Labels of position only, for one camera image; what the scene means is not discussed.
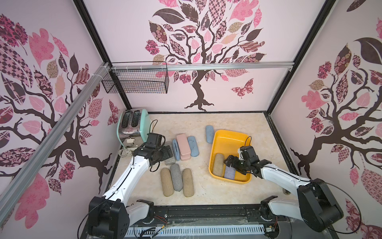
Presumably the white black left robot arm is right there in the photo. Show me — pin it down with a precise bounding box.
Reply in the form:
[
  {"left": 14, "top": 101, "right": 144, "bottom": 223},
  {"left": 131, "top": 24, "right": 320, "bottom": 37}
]
[{"left": 87, "top": 143, "right": 169, "bottom": 239}]

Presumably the tan glasses case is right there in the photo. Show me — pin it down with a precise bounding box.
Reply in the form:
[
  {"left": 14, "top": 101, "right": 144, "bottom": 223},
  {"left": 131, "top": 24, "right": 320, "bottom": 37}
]
[
  {"left": 183, "top": 168, "right": 195, "bottom": 197},
  {"left": 160, "top": 168, "right": 174, "bottom": 197},
  {"left": 212, "top": 153, "right": 224, "bottom": 177}
]

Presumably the black wire basket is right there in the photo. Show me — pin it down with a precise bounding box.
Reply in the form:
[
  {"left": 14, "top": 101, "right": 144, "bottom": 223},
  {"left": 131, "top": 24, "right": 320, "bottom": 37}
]
[{"left": 102, "top": 61, "right": 170, "bottom": 94}]

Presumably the lavender glasses case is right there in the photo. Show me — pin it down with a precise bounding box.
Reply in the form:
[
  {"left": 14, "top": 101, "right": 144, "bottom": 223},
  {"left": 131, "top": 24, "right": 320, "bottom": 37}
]
[{"left": 224, "top": 166, "right": 236, "bottom": 180}]

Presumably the grey fabric glasses case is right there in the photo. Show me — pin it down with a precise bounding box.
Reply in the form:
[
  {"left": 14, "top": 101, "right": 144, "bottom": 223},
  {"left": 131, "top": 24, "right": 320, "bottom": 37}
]
[{"left": 170, "top": 164, "right": 183, "bottom": 192}]

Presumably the yellow plastic storage tray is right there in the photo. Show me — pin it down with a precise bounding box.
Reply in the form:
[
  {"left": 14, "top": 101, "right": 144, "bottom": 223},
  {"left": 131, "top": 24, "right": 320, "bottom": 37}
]
[{"left": 209, "top": 129, "right": 252, "bottom": 185}]

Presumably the aluminium frame rail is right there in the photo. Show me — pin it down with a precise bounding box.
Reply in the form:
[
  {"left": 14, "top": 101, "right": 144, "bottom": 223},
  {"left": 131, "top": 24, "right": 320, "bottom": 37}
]
[
  {"left": 111, "top": 62, "right": 294, "bottom": 71},
  {"left": 1, "top": 62, "right": 110, "bottom": 223}
]

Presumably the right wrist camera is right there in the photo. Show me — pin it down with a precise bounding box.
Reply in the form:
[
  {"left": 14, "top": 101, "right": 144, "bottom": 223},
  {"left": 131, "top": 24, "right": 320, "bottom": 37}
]
[{"left": 239, "top": 145, "right": 256, "bottom": 160}]

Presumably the aluminium frame rail left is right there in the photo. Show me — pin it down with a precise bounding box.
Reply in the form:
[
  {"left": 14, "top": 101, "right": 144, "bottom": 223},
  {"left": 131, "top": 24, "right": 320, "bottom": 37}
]
[{"left": 1, "top": 62, "right": 110, "bottom": 223}]

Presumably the blue glasses case middle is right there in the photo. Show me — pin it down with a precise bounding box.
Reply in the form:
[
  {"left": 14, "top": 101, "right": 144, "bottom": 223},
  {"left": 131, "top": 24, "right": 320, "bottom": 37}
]
[{"left": 188, "top": 136, "right": 200, "bottom": 157}]

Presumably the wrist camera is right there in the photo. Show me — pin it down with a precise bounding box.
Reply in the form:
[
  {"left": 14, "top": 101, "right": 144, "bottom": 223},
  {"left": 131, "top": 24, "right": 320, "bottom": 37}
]
[
  {"left": 239, "top": 145, "right": 256, "bottom": 160},
  {"left": 146, "top": 132, "right": 166, "bottom": 147}
]

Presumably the aluminium frame rail back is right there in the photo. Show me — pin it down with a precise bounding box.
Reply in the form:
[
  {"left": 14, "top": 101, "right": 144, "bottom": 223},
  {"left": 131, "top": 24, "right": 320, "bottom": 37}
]
[{"left": 111, "top": 62, "right": 294, "bottom": 71}]

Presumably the pink glasses case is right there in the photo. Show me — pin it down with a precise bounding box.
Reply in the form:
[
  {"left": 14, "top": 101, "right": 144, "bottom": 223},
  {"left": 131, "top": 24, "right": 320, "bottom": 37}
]
[{"left": 176, "top": 133, "right": 191, "bottom": 161}]

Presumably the grey rectangular glasses case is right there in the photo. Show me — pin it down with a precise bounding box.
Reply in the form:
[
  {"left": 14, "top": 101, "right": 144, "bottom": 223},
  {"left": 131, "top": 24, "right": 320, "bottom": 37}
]
[{"left": 164, "top": 141, "right": 176, "bottom": 165}]

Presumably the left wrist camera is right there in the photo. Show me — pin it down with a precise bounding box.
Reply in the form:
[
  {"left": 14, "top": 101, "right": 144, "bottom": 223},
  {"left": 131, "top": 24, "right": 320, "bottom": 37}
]
[{"left": 146, "top": 132, "right": 166, "bottom": 147}]

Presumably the blue glasses case left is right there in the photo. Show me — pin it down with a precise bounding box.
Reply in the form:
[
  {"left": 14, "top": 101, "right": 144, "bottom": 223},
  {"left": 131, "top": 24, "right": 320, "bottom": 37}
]
[{"left": 172, "top": 139, "right": 180, "bottom": 161}]

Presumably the white slotted cable duct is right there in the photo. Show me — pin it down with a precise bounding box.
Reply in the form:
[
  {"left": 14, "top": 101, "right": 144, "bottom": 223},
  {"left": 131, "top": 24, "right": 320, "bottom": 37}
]
[{"left": 125, "top": 225, "right": 265, "bottom": 239}]

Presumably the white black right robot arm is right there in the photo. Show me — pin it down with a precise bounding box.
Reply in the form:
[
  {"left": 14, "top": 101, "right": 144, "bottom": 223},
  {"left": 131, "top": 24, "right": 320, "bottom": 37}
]
[{"left": 224, "top": 155, "right": 344, "bottom": 232}]

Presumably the blue glasses case by tray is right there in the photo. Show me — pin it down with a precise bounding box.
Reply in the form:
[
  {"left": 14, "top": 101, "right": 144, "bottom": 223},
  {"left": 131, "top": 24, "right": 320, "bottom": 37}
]
[{"left": 206, "top": 125, "right": 215, "bottom": 144}]

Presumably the mint chrome toaster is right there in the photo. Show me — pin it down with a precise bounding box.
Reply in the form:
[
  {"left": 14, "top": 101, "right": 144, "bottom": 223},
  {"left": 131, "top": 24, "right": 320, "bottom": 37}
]
[{"left": 116, "top": 108, "right": 152, "bottom": 148}]

